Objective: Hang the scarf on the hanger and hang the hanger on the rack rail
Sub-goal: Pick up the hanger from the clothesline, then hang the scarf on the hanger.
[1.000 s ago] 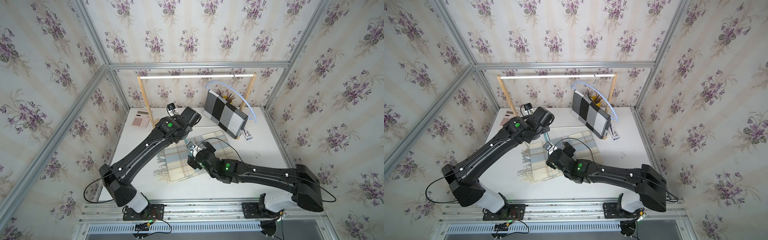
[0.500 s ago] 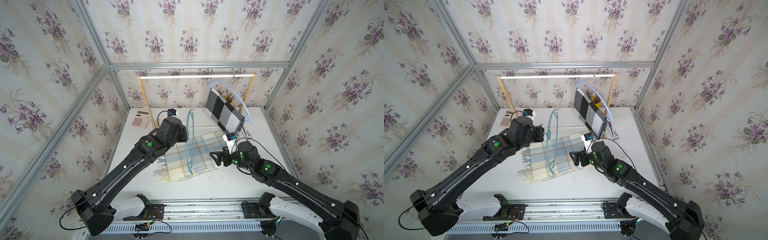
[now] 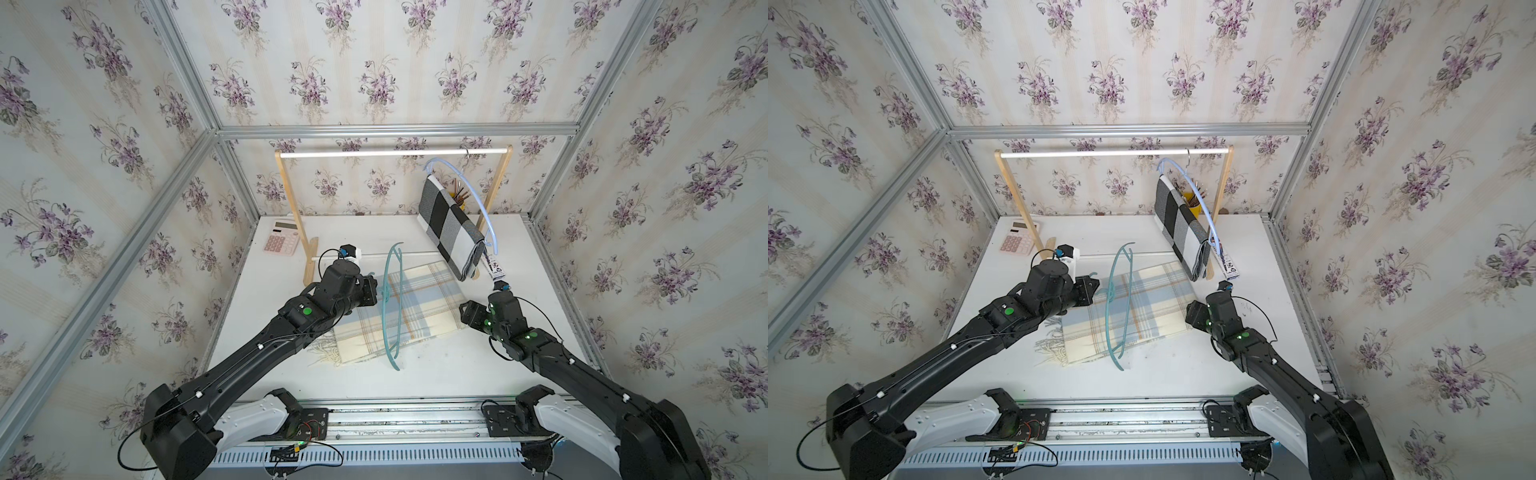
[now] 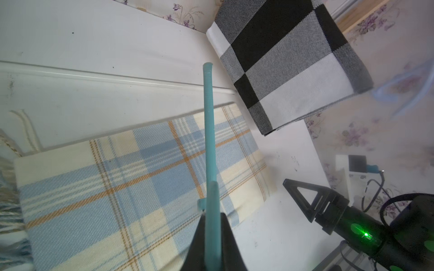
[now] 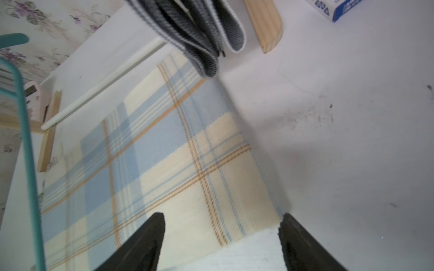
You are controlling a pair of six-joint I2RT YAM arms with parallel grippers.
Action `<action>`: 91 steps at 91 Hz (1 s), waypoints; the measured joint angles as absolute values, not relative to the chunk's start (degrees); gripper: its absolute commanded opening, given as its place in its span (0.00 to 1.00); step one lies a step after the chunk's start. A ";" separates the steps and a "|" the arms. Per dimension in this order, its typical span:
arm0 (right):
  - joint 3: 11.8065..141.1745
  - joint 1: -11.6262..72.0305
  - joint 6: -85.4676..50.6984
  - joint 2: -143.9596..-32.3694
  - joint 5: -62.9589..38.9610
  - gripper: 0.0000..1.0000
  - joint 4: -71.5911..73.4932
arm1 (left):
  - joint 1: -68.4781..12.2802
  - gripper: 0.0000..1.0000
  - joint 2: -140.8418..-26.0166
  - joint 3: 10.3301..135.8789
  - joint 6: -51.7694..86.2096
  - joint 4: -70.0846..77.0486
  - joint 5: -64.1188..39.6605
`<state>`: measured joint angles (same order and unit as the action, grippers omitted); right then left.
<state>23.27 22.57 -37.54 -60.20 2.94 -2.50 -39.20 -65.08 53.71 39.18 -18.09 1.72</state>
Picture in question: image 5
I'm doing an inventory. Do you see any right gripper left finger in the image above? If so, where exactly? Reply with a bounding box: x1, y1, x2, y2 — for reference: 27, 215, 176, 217
96, 212, 166, 271

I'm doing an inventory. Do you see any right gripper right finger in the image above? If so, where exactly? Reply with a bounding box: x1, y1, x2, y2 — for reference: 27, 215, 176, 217
278, 213, 346, 271

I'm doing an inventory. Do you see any cream blue plaid scarf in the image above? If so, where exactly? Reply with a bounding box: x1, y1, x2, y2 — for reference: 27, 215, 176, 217
41, 50, 281, 271

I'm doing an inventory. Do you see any black white checkered scarf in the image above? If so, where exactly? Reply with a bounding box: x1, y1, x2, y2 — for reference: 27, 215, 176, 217
127, 1, 246, 78

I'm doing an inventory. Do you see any teal clothes hanger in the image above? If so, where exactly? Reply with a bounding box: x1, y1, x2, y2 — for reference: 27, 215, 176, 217
0, 33, 47, 271

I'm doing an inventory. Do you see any pink calculator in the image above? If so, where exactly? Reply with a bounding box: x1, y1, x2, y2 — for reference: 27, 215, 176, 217
24, 81, 42, 122

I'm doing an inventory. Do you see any wooden clothes rack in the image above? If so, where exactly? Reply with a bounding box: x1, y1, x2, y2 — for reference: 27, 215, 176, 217
30, 1, 283, 172

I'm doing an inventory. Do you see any blue white pencil box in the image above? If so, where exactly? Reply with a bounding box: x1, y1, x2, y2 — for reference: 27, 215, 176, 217
306, 0, 362, 23

